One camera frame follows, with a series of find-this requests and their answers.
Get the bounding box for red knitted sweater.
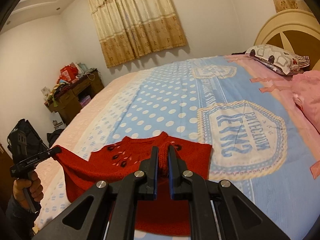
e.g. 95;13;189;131
53;132;213;236

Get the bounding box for left forearm dark sleeve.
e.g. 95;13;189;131
5;195;40;239

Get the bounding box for person's left hand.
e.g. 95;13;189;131
12;171;44;210

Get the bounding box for black bag on floor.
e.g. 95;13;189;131
47;129;64;148

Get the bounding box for white paper shopping bag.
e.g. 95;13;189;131
50;112;66;130

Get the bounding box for dark wooden desk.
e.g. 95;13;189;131
44;68;104;125

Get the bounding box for colourful clutter on desk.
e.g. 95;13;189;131
47;80;71;107

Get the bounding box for red gift box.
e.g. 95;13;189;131
59;65;79;83

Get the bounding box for blue polka dot bedsheet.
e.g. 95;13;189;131
56;55;319;239

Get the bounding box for pink folded quilt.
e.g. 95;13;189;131
291;70;320;132

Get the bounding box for patterned white pillow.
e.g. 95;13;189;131
245;44;310;76

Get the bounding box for beige window curtain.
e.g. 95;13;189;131
88;0;187;68

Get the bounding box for cream wooden headboard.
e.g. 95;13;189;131
254;9;319;70

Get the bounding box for white card on wall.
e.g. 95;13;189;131
41;87;51;99

